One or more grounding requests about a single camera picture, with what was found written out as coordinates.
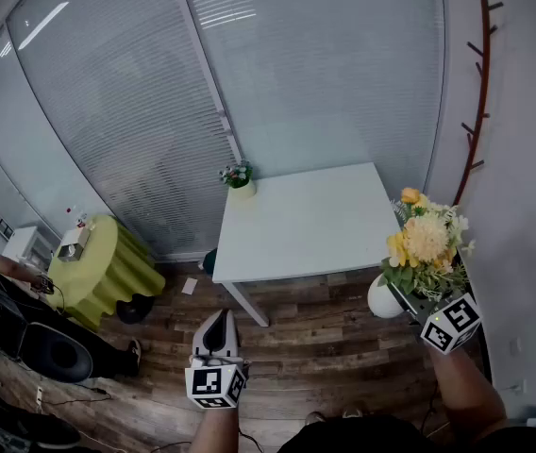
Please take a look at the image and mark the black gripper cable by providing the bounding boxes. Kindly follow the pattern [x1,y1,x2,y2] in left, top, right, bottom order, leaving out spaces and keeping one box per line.
[417,383,441,436]

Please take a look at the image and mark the dark green bin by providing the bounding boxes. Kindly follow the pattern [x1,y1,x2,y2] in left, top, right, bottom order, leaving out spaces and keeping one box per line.
[201,247,219,277]

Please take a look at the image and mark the small potted plant white pot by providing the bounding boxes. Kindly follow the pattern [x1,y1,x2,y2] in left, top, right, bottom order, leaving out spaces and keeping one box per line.
[218,159,258,201]

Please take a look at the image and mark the metal box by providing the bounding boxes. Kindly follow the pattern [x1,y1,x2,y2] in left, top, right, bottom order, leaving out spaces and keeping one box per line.
[56,228,92,261]

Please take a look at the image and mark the person's right forearm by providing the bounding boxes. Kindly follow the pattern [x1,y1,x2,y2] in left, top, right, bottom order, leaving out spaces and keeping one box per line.
[427,344,510,439]

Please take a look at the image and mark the black floor cable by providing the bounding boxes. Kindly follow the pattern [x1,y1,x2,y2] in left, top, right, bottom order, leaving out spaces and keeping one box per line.
[36,378,113,409]

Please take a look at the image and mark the yellow flowers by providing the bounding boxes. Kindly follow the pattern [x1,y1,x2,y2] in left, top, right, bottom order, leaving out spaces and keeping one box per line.
[366,186,477,320]

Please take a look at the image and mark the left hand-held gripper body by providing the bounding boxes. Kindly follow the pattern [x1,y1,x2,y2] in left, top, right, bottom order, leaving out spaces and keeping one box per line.
[184,345,251,411]

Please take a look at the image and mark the black bag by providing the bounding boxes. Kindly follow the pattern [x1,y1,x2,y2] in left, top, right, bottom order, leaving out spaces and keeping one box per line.
[0,388,83,453]

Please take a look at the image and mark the black round table base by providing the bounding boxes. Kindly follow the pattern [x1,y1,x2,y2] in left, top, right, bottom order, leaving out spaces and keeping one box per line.
[115,296,156,327]

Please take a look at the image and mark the brown wooden coat rack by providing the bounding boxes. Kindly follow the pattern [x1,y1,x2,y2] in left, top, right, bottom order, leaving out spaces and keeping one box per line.
[451,0,505,207]

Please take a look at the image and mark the person's black clothing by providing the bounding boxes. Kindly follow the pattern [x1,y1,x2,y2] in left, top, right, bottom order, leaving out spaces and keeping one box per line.
[276,411,536,453]

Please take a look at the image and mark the person's left forearm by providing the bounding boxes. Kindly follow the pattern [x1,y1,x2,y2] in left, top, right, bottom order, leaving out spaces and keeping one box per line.
[192,404,242,453]

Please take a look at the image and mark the white square table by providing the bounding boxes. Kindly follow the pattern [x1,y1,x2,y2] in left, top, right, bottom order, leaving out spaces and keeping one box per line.
[210,160,404,328]

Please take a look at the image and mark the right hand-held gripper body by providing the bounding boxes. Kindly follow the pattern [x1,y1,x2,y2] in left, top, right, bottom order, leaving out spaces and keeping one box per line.
[408,292,483,356]

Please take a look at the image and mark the round table with green cloth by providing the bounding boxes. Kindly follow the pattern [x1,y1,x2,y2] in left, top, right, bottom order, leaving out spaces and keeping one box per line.
[46,213,168,332]

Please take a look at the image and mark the white cabinet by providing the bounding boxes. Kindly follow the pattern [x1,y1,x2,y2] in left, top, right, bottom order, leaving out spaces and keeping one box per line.
[1,226,59,273]

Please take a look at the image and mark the black round stool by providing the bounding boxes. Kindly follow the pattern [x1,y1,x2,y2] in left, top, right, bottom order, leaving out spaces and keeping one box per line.
[16,321,95,385]

